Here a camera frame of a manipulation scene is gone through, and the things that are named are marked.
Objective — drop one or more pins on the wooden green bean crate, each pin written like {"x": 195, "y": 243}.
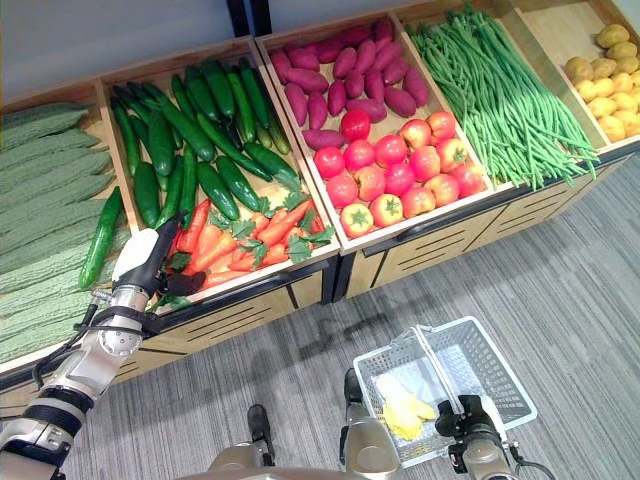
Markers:
{"x": 525, "y": 45}

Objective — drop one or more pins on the wooden cucumber carrot crate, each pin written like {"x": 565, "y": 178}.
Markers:
{"x": 272, "y": 192}

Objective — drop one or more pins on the wooden tomato sweet potato crate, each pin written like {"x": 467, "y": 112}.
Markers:
{"x": 305, "y": 34}

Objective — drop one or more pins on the red tomato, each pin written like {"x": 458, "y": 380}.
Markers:
{"x": 370, "y": 183}
{"x": 442, "y": 190}
{"x": 441, "y": 125}
{"x": 342, "y": 190}
{"x": 356, "y": 125}
{"x": 391, "y": 151}
{"x": 425, "y": 163}
{"x": 415, "y": 134}
{"x": 418, "y": 202}
{"x": 399, "y": 179}
{"x": 452, "y": 155}
{"x": 329, "y": 162}
{"x": 469, "y": 180}
{"x": 386, "y": 210}
{"x": 356, "y": 220}
{"x": 359, "y": 155}

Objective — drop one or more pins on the wide wooden slotted stand base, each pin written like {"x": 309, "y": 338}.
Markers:
{"x": 225, "y": 320}

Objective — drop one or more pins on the white plastic shopping basket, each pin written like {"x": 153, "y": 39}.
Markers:
{"x": 490, "y": 365}

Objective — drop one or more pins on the yellow white leafy vegetable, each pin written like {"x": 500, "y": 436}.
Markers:
{"x": 407, "y": 412}

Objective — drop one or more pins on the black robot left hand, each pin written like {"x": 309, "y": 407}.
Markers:
{"x": 137, "y": 255}

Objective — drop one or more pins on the green long beans bundle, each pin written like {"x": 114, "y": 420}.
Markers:
{"x": 500, "y": 100}

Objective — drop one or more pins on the green bitter melon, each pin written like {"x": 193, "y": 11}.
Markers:
{"x": 35, "y": 325}
{"x": 45, "y": 216}
{"x": 50, "y": 164}
{"x": 35, "y": 274}
{"x": 30, "y": 347}
{"x": 45, "y": 141}
{"x": 50, "y": 189}
{"x": 40, "y": 116}
{"x": 35, "y": 302}
{"x": 40, "y": 245}

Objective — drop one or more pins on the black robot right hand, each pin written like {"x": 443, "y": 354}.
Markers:
{"x": 470, "y": 417}

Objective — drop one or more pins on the green cucumber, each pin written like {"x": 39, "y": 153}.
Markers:
{"x": 263, "y": 137}
{"x": 147, "y": 194}
{"x": 278, "y": 135}
{"x": 270, "y": 160}
{"x": 255, "y": 91}
{"x": 217, "y": 191}
{"x": 161, "y": 142}
{"x": 219, "y": 89}
{"x": 187, "y": 180}
{"x": 186, "y": 127}
{"x": 101, "y": 240}
{"x": 232, "y": 147}
{"x": 242, "y": 106}
{"x": 182, "y": 97}
{"x": 125, "y": 135}
{"x": 127, "y": 100}
{"x": 200, "y": 95}
{"x": 171, "y": 195}
{"x": 238, "y": 183}

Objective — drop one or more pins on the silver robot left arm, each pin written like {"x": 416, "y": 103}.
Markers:
{"x": 95, "y": 350}

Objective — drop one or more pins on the wooden bitter melon crate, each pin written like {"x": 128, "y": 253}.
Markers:
{"x": 60, "y": 91}

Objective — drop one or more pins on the yellow potato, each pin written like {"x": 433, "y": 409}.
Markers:
{"x": 602, "y": 107}
{"x": 604, "y": 87}
{"x": 627, "y": 65}
{"x": 626, "y": 102}
{"x": 613, "y": 36}
{"x": 622, "y": 83}
{"x": 604, "y": 68}
{"x": 579, "y": 70}
{"x": 622, "y": 51}
{"x": 630, "y": 122}
{"x": 612, "y": 129}
{"x": 586, "y": 91}

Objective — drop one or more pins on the purple sweet potato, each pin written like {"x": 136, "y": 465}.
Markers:
{"x": 374, "y": 85}
{"x": 396, "y": 71}
{"x": 280, "y": 65}
{"x": 400, "y": 101}
{"x": 355, "y": 36}
{"x": 384, "y": 30}
{"x": 307, "y": 80}
{"x": 303, "y": 59}
{"x": 324, "y": 139}
{"x": 329, "y": 50}
{"x": 367, "y": 109}
{"x": 296, "y": 103}
{"x": 345, "y": 62}
{"x": 365, "y": 56}
{"x": 416, "y": 86}
{"x": 354, "y": 84}
{"x": 317, "y": 111}
{"x": 387, "y": 55}
{"x": 337, "y": 97}

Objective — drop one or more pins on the orange carrot with leaves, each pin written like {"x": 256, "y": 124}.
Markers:
{"x": 207, "y": 237}
{"x": 260, "y": 222}
{"x": 242, "y": 262}
{"x": 194, "y": 226}
{"x": 282, "y": 225}
{"x": 215, "y": 252}
{"x": 222, "y": 278}
{"x": 275, "y": 255}

